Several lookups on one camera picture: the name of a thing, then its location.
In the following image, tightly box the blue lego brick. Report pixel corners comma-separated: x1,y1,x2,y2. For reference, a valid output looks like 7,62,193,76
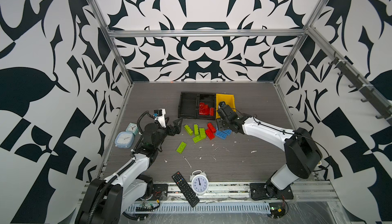
223,130,232,135
215,131,227,140

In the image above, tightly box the black bin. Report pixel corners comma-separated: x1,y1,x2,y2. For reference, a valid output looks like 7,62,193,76
197,93,216,120
178,92,199,119

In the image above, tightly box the red lego brick cluster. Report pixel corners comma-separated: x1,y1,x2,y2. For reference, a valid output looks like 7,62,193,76
205,123,216,140

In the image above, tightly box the green lego brick left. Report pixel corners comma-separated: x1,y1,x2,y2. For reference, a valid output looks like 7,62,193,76
184,125,194,136

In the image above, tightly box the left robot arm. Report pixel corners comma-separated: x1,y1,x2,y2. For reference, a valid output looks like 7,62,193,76
75,118,183,224

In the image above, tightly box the red arch lego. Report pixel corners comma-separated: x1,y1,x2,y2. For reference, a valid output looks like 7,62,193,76
199,103,210,116

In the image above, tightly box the white cable duct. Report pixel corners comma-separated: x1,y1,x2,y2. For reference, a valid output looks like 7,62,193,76
125,202,271,214

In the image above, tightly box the white twin-bell alarm clock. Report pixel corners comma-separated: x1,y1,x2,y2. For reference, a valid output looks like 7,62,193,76
190,170,209,195

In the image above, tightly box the black middle bin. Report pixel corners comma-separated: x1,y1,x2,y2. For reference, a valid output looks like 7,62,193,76
197,93,216,120

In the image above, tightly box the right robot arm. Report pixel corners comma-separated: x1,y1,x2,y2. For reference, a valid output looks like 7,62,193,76
217,101,323,200

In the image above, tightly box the black remote control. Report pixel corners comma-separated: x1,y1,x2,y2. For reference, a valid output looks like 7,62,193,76
172,172,200,208

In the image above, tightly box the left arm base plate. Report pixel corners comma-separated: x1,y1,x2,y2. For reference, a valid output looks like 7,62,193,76
137,184,168,201

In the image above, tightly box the blue square clock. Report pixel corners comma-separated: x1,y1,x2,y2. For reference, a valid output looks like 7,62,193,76
115,132,135,148

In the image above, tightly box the black left bin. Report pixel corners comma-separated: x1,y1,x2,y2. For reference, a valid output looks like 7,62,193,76
178,92,199,119

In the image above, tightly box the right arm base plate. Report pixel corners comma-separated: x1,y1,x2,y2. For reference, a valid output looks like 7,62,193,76
249,183,294,201

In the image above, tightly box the lone green lego brick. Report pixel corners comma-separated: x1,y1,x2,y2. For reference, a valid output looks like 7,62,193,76
176,142,187,154

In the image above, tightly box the wall hook rail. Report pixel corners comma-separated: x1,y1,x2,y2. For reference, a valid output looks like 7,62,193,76
328,52,392,125

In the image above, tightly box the green lego brick right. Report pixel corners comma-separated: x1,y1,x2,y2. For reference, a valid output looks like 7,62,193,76
193,128,206,143

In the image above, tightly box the green lego brick upright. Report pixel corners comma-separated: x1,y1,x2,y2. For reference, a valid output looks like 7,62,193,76
194,125,200,136

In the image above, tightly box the small green square clock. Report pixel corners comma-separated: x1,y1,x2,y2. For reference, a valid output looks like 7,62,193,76
126,123,139,135

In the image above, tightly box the yellow bin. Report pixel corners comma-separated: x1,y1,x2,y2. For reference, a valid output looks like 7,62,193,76
216,93,236,111

